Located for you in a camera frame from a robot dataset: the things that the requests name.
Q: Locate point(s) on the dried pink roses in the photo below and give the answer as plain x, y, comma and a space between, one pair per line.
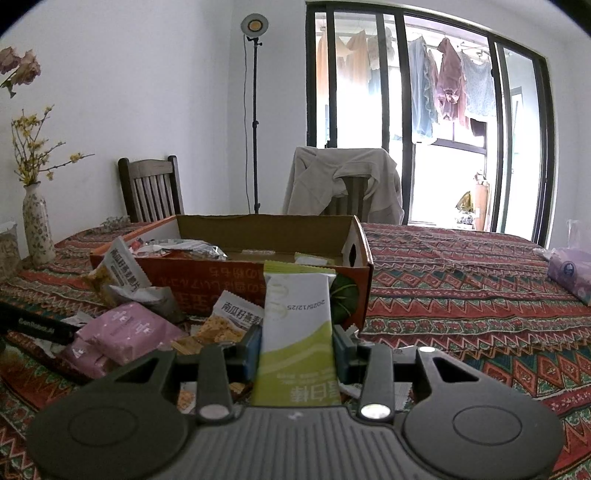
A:
25, 67

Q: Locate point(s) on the beige hanging garment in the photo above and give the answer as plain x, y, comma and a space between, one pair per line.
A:
358, 60

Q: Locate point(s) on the chair with slatted back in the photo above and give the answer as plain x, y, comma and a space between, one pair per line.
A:
353, 198

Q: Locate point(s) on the blue hanging garment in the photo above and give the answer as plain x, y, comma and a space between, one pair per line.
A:
420, 87

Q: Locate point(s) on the wooden cabinet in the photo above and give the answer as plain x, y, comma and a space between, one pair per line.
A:
481, 203

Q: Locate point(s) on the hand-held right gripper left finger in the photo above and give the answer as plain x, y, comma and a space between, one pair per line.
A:
251, 355

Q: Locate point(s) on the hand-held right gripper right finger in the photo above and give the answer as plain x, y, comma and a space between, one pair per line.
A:
342, 355

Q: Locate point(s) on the yellow flower branches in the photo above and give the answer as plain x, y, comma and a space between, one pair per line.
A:
30, 157

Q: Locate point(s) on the patterned tablecloth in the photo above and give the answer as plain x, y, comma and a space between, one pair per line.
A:
461, 300

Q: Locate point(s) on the black sliding door frame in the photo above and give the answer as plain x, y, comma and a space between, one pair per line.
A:
406, 138

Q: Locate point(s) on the yellow bag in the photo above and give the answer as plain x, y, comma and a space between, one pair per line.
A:
465, 203

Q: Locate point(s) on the light blue hanging sweater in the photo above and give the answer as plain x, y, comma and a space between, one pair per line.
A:
480, 87

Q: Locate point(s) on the beige jacket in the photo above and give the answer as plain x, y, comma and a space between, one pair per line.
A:
314, 180

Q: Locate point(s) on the orange cardboard box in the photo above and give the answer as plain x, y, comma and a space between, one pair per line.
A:
184, 277

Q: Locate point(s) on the floral ceramic vase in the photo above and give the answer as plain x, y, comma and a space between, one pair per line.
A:
38, 226

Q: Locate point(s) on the clear jar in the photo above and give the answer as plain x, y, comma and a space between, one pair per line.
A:
8, 251

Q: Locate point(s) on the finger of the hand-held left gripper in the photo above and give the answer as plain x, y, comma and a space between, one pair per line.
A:
69, 333

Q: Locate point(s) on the maroon hanging shirt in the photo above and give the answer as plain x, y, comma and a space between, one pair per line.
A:
450, 83

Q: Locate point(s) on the tan hanging garment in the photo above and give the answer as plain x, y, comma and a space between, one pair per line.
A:
330, 64

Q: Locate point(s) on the white green snack bar packet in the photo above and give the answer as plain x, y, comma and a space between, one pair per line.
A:
295, 323

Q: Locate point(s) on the dark wooden chair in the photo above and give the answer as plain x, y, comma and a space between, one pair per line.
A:
150, 189

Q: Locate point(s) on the purple tissue pack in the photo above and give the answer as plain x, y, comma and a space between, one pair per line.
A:
570, 272

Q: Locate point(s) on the pink snack packet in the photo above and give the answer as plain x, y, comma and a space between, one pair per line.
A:
85, 362
124, 330

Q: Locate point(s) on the pile of assorted snack packets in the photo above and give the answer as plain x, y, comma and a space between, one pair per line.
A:
120, 272

